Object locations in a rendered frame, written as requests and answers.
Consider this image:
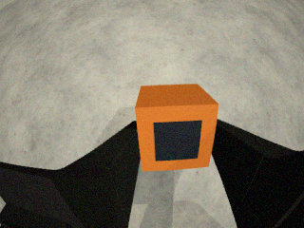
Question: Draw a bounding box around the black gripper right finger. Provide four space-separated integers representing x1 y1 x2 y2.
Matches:
212 119 304 228

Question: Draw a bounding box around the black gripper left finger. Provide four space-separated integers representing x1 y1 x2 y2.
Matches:
0 122 141 228

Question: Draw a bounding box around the orange block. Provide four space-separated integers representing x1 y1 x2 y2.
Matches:
134 84 219 172

